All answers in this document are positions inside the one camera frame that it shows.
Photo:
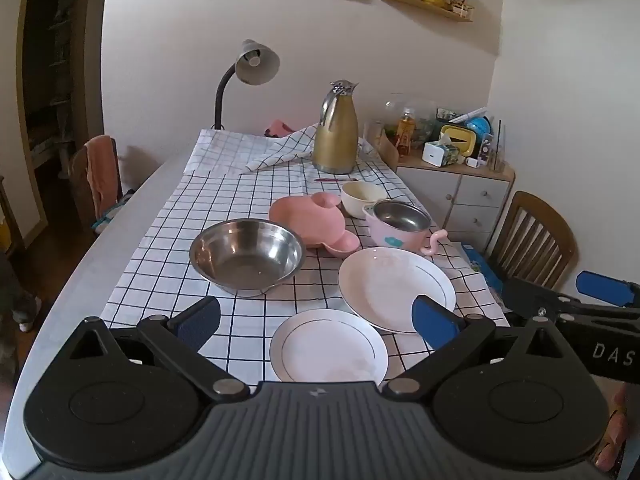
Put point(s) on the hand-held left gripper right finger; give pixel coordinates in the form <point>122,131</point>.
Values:
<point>435,325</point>

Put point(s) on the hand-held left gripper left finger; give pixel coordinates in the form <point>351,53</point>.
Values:
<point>200,317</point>

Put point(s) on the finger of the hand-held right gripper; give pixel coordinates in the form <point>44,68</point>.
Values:
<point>530,295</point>
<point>607,287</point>

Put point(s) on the large white plate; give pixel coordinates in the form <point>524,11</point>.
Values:
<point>390,285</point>

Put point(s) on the stainless steel bowl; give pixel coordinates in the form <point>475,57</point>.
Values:
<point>245,255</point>

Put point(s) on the pink pot with steel liner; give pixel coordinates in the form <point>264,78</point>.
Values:
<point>395,230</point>

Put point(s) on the small white plate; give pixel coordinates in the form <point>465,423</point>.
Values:
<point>325,345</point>

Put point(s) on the pink bear-shaped plate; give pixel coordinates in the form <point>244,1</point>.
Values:
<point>310,220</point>

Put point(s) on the cream bowl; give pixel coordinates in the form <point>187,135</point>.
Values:
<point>357,200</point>

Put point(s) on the person's right hand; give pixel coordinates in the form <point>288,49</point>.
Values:
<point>617,427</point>

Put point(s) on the blue printed booklet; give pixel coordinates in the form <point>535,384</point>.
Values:
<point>480,265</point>

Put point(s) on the brown wooden slatted chair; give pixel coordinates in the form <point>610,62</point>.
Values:
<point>540,230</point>

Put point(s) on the white checkered tablecloth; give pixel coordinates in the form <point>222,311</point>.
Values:
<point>170,230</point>

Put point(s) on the white wooden cabinet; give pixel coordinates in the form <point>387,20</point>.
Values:
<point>475,200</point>

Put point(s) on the white power adapter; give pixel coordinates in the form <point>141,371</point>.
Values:
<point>472,161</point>

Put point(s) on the green tissue pack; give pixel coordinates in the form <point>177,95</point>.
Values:
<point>452,155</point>

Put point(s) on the white square box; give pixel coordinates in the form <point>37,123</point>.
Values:
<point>434,154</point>

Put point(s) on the yellow tissue box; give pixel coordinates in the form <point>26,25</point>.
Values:
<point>457,137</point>

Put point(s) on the red pen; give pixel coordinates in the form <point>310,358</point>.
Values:
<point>335,179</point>

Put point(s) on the blue globe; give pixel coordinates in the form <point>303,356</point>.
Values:
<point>480,125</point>

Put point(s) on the pink towel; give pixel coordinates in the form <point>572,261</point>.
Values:
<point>100,170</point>

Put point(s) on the dark wooden chair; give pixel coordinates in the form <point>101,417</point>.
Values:
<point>77,175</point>

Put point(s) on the orange liquid bottle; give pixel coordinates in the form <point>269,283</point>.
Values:
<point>406,132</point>

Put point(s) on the pink object behind tablecloth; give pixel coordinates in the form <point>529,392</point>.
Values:
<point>277,129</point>

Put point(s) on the gold thermos jug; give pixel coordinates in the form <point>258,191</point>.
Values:
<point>334,140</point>

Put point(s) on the grey desk lamp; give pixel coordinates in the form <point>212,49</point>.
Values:
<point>255,62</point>

